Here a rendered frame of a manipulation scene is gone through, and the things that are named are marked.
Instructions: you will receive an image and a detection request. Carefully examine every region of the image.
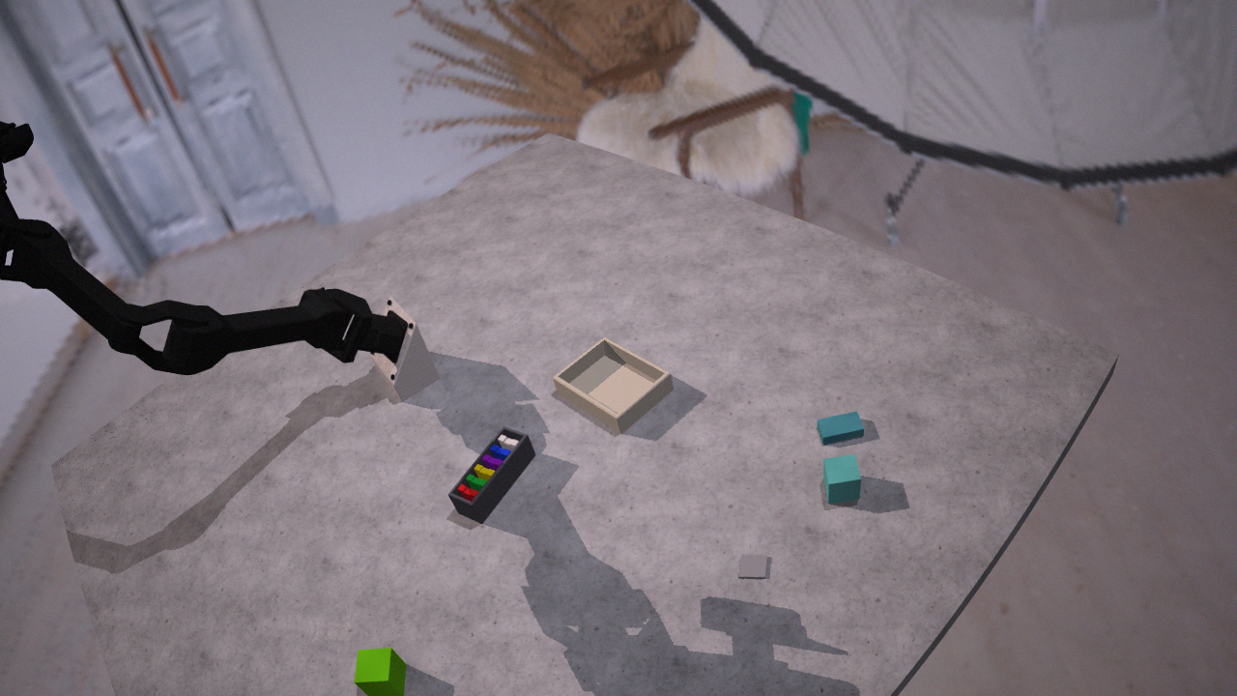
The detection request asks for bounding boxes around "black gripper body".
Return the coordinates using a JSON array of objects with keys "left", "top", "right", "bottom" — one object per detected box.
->
[{"left": 0, "top": 124, "right": 33, "bottom": 200}]

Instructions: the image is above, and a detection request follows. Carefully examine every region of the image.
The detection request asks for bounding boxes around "teal rectangular block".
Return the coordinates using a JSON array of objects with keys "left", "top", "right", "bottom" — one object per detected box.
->
[{"left": 818, "top": 410, "right": 863, "bottom": 445}]

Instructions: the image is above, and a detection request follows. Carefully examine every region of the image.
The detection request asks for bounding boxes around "teal cube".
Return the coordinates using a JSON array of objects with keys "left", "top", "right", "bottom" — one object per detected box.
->
[{"left": 823, "top": 454, "right": 861, "bottom": 504}]

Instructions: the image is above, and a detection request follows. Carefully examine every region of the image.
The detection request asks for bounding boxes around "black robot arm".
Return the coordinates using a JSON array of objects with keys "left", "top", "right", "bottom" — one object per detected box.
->
[{"left": 0, "top": 198, "right": 409, "bottom": 375}]

